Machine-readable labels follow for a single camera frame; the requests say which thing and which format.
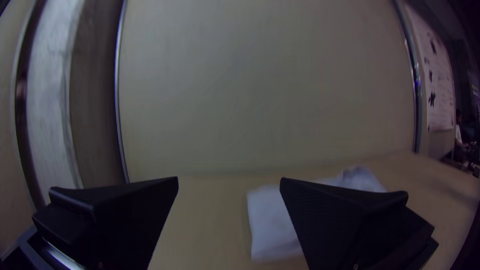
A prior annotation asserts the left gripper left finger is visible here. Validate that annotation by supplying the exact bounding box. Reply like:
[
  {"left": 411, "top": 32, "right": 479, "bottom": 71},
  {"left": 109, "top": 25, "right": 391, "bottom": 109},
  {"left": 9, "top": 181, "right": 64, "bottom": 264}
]
[{"left": 31, "top": 176, "right": 180, "bottom": 270}]

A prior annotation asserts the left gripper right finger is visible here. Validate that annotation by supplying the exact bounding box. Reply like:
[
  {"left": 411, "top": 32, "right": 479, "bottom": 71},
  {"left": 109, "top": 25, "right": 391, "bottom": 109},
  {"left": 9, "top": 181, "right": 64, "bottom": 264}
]
[{"left": 279, "top": 176, "right": 440, "bottom": 270}]

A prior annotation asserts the grey t-shirt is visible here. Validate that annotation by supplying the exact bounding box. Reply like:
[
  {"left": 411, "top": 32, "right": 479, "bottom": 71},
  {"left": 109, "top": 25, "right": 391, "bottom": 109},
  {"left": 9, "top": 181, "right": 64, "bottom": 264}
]
[{"left": 246, "top": 164, "right": 389, "bottom": 263}]

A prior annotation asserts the person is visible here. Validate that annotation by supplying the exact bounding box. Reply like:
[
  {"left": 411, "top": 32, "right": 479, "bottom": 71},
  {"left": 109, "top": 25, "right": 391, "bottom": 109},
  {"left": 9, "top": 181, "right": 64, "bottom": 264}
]
[{"left": 454, "top": 108, "right": 470, "bottom": 151}]

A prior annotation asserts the white poster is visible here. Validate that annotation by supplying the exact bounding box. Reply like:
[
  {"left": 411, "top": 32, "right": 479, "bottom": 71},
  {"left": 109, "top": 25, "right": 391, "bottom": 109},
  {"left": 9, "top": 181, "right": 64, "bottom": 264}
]
[{"left": 406, "top": 5, "right": 457, "bottom": 133}]

